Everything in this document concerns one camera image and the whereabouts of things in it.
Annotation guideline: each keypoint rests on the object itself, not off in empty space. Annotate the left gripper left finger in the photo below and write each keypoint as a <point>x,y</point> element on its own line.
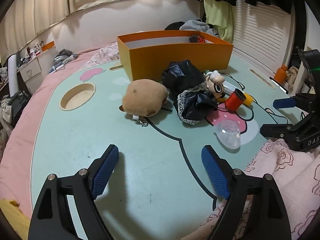
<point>51,218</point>

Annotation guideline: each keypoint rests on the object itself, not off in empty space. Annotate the mint cartoon lap table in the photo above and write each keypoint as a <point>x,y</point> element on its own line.
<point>159,188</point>

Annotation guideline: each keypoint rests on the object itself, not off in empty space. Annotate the orange cardboard box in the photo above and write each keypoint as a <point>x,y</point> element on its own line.
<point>146,55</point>

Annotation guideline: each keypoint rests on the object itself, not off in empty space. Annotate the clear egg capsule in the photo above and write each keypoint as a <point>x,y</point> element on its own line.
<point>228,133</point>

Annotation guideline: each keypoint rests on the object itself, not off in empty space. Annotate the pink fuzzy sleeve forearm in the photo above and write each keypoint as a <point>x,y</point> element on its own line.
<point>297,176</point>

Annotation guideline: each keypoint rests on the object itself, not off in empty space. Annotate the pink bed sheet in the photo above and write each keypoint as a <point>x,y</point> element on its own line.
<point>49,140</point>

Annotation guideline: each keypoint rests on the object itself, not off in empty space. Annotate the black lace cloth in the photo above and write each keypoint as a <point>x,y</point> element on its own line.
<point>188,89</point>

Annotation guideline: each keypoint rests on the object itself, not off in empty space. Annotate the green hanging garment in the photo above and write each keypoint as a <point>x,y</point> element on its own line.
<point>220,15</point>

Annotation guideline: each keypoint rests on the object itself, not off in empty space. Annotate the cartoon figure toy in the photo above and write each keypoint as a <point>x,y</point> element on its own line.
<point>214,83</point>

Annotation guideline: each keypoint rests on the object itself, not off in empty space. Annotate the brown plush toy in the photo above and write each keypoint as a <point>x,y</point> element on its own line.
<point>144,98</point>

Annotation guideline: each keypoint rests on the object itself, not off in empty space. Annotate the black square box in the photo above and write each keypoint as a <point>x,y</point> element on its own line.
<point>197,39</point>

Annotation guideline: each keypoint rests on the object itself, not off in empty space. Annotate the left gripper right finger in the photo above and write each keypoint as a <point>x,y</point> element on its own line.
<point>267,218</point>

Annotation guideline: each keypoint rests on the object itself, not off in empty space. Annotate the yellow white tube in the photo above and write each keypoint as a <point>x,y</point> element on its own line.
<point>230,88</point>

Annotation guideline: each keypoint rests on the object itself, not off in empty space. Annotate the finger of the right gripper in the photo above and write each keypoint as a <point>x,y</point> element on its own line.
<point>284,103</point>
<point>279,131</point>

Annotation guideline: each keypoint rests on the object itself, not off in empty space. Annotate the orange bottle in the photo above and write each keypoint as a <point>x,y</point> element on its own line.
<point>281,74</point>

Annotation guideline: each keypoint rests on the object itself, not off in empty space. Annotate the pink floral blanket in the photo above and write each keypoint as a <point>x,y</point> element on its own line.
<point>102,55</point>

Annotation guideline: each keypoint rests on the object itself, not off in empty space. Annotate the yellow cloth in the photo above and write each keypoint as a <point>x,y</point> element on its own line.
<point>16,218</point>

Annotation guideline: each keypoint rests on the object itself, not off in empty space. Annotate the white roll tube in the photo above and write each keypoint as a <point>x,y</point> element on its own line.
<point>12,75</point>

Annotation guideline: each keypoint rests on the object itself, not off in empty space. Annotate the white bedside drawer cabinet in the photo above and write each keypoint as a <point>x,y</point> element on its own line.
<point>32,75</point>

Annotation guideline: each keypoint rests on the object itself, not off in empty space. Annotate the red thread spool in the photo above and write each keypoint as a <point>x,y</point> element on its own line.
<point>232,103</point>

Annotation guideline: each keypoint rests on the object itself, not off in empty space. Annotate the grey clothes pile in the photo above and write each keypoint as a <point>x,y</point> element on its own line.
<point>196,25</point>

